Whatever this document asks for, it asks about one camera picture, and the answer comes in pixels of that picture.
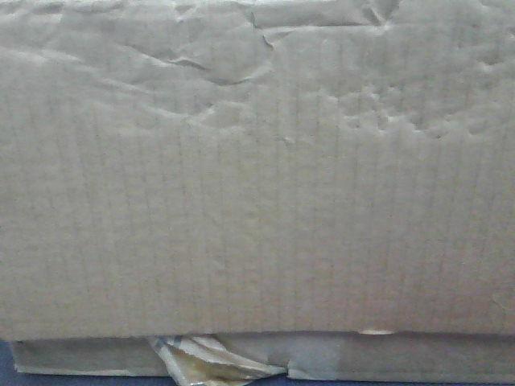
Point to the large brown cardboard box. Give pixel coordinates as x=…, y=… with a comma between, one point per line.
x=256, y=167

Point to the torn brown packing tape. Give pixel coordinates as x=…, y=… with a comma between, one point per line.
x=204, y=360

